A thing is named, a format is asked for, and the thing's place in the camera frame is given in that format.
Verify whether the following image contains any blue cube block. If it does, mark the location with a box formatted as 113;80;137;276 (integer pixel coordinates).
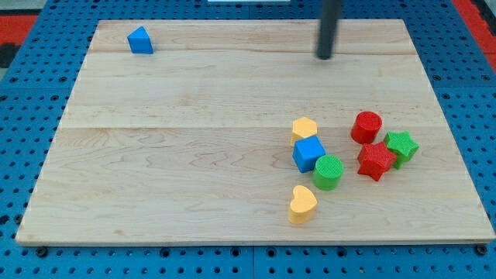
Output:
292;136;326;173

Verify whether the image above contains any yellow hexagon block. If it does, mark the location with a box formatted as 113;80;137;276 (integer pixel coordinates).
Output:
291;117;318;146

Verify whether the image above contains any light wooden board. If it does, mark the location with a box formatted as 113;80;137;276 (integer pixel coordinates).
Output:
15;19;495;246

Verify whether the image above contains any green cylinder block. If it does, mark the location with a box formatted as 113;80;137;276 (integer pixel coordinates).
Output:
312;155;344;191

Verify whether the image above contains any yellow heart block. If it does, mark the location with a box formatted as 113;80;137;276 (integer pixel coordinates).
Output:
288;185;318;224

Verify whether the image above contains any red cylinder block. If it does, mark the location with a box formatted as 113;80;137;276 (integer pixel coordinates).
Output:
350;111;383;144

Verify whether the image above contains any red star block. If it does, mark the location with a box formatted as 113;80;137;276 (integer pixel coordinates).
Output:
357;142;397;181

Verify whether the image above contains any blue triangular prism block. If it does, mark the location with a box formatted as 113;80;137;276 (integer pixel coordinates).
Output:
127;26;154;54

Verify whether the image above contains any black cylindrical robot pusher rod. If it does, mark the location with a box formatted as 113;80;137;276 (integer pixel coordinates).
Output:
315;0;343;60

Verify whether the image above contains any green star block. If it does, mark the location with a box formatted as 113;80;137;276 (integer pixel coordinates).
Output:
384;131;419;169

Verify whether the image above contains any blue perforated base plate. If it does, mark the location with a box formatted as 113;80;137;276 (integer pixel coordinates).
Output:
1;1;495;278

